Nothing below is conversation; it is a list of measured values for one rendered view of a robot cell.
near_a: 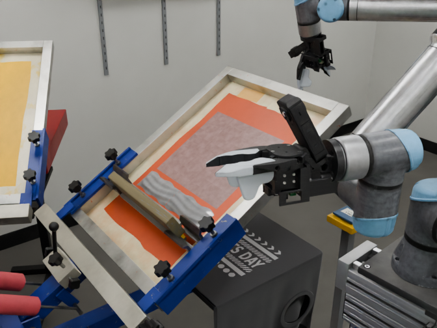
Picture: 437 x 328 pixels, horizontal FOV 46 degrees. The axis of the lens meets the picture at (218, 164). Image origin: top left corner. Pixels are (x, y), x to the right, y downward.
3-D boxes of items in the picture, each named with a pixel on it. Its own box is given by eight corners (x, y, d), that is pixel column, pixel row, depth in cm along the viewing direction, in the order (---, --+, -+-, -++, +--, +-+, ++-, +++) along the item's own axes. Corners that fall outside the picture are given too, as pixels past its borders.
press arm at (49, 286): (79, 266, 151) (69, 257, 148) (88, 276, 147) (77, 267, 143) (33, 310, 146) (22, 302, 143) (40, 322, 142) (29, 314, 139)
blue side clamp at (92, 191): (138, 159, 184) (129, 146, 179) (145, 164, 180) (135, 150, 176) (75, 217, 176) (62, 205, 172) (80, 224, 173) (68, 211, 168)
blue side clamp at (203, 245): (235, 225, 144) (225, 210, 139) (246, 233, 140) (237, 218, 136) (157, 304, 136) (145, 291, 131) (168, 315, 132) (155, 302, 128)
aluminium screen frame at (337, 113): (231, 73, 195) (227, 65, 192) (352, 114, 153) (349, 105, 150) (73, 217, 175) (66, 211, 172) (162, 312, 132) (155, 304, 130)
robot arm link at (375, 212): (369, 207, 101) (376, 157, 97) (404, 237, 92) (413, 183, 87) (333, 213, 99) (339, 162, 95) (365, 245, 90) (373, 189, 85)
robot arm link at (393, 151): (422, 181, 87) (431, 135, 84) (366, 191, 84) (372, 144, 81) (395, 163, 94) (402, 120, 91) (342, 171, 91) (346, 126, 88)
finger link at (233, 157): (207, 192, 82) (264, 188, 83) (205, 157, 80) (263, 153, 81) (205, 186, 85) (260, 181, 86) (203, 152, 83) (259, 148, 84)
